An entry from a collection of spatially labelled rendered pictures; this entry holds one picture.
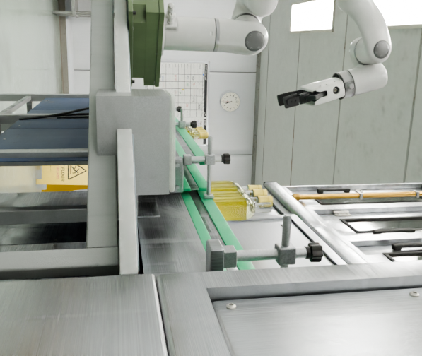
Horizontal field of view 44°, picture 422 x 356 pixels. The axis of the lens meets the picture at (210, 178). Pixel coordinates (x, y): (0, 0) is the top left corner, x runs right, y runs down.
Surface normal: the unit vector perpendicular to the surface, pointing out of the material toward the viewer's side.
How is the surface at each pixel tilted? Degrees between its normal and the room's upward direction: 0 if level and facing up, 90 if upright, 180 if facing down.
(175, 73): 90
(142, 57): 90
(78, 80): 90
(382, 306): 90
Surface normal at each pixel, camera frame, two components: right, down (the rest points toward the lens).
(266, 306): 0.03, -0.97
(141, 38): 0.12, 0.81
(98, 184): 0.13, -0.59
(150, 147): 0.18, 0.25
